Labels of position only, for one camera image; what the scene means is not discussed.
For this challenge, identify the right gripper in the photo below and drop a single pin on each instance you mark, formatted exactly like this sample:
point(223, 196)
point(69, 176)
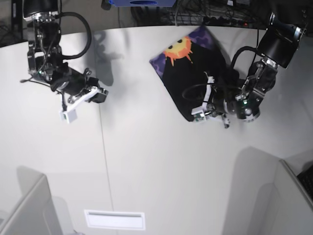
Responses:
point(80, 86)

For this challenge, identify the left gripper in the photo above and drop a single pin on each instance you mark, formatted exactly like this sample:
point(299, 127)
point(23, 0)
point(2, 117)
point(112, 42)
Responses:
point(217, 103)

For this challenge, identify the black T-shirt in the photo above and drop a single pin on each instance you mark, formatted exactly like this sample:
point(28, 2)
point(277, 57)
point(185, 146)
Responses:
point(191, 64)

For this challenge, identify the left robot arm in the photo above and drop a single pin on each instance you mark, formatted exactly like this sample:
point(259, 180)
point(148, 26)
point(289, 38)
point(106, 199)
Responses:
point(276, 49)

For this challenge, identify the black power strip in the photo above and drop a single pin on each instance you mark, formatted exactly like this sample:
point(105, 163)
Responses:
point(221, 21)

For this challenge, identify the blue box behind table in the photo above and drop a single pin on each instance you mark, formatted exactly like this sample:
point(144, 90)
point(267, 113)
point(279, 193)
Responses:
point(134, 3)

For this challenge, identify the black keyboard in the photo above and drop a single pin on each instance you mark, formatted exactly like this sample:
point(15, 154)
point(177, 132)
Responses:
point(306, 179)

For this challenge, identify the grey partition panel right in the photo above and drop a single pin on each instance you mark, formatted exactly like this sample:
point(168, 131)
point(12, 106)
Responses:
point(283, 207)

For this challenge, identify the grey partition panel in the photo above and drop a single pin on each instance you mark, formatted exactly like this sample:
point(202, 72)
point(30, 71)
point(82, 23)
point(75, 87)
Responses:
point(34, 213)
point(283, 207)

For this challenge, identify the grey partition panel left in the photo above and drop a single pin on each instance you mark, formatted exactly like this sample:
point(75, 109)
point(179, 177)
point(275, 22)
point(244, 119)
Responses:
point(34, 213)

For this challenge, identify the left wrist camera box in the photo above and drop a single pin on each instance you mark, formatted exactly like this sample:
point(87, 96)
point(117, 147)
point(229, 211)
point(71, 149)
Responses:
point(198, 114)

